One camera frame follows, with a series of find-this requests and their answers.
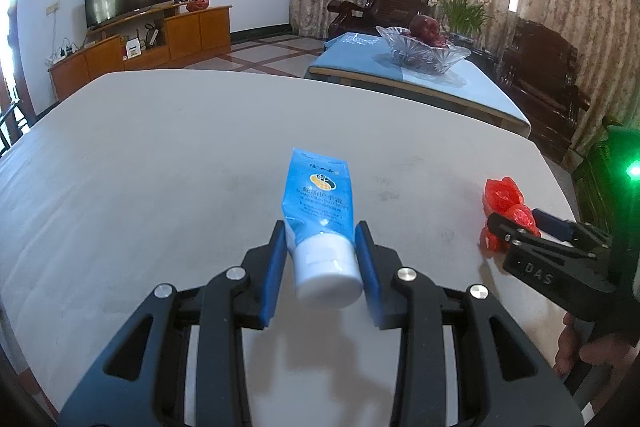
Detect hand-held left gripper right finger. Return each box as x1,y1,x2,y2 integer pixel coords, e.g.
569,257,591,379
354,221,586,427

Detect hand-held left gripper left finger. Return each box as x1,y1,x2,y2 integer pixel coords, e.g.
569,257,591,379
57,219,290,427

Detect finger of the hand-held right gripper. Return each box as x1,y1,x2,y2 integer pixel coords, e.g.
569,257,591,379
531,208,612,254
486,212,610,264

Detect red plastic bag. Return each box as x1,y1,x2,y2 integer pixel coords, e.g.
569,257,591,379
479,177,542,258

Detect blue hand cream tube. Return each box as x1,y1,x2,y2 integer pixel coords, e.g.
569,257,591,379
281,148,364,311

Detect person's right hand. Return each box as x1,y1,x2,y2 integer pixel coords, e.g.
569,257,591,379
552,312,640,378

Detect dark wooden armchair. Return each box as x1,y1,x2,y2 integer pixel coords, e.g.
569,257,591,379
327,0,435,40
500,18,592,164

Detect coffee table with blue cloth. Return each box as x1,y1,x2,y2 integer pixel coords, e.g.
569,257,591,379
304,32,532,140

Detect dark side table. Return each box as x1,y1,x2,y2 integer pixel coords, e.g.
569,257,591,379
450,32,507,78

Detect glass fruit bowl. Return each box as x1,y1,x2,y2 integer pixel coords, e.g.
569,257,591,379
375,25,472,76

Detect potted narcissus plant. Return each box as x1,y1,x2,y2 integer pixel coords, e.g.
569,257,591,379
435,0,494,38

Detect wooden television cabinet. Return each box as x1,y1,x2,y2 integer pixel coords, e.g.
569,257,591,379
48,4,233,102

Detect black dining chair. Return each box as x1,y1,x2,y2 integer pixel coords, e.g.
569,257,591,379
0,77,32,148

